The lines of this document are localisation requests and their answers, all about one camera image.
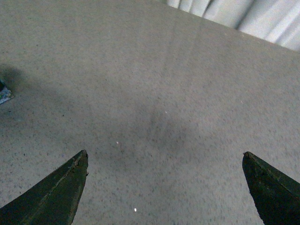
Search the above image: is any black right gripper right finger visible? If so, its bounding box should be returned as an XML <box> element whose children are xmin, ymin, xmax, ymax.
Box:
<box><xmin>242</xmin><ymin>151</ymin><xmax>300</xmax><ymax>225</ymax></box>

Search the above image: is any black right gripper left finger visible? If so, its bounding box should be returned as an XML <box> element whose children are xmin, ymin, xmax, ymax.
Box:
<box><xmin>0</xmin><ymin>150</ymin><xmax>88</xmax><ymax>225</ymax></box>

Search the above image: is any white pleated curtain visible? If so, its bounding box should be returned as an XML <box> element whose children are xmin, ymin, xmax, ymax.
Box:
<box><xmin>163</xmin><ymin>0</ymin><xmax>300</xmax><ymax>52</ymax></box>

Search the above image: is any blue green printed object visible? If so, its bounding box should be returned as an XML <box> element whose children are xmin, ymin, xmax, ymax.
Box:
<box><xmin>0</xmin><ymin>81</ymin><xmax>14</xmax><ymax>104</ymax></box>

